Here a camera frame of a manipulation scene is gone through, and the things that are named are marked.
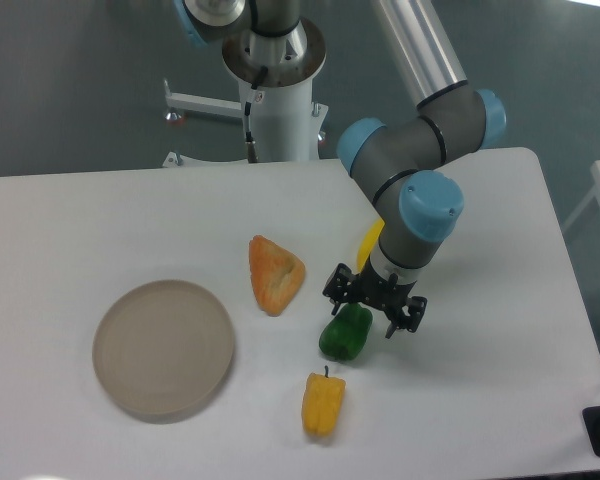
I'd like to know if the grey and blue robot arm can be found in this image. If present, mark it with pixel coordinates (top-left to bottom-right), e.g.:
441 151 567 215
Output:
165 1 506 332

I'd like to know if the yellow bell pepper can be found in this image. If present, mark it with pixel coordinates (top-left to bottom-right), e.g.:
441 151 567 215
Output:
301 365 346 437

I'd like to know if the yellow banana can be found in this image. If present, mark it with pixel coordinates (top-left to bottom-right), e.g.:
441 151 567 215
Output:
356 218 384 271

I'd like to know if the orange triangular bread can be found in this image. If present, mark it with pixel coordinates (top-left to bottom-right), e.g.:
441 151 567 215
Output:
248 235 306 316

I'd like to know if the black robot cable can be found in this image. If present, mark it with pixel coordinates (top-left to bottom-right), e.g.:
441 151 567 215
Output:
242 65 269 164

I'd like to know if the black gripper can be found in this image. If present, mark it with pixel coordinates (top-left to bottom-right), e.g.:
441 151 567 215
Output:
322 259 428 339

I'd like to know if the beige round plate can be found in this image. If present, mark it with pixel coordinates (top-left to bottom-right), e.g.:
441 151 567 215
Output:
92 280 235 423

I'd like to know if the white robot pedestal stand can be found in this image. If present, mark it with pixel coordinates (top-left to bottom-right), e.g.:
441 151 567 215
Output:
163 17 328 163

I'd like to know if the green bell pepper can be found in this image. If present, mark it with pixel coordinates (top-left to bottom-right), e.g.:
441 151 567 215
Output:
318 304 373 361

